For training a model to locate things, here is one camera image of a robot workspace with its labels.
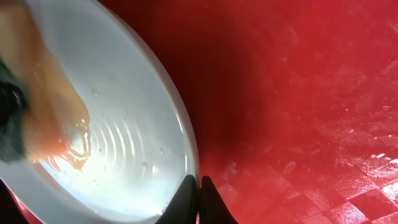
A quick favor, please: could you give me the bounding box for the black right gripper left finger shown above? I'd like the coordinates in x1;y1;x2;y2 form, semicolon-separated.
155;175;197;224

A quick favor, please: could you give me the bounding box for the red plastic tray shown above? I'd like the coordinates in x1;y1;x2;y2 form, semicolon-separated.
1;0;397;223

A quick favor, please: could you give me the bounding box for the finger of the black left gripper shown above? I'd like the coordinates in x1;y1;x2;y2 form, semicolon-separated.
1;82;27;126

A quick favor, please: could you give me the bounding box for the light blue plate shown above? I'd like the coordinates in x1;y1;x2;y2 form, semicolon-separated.
1;1;198;223

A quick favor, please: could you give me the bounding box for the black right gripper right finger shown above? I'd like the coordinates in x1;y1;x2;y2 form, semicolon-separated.
198;176;238;224

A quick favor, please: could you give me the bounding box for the green yellow sponge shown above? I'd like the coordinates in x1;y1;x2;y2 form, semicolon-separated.
1;1;90;162

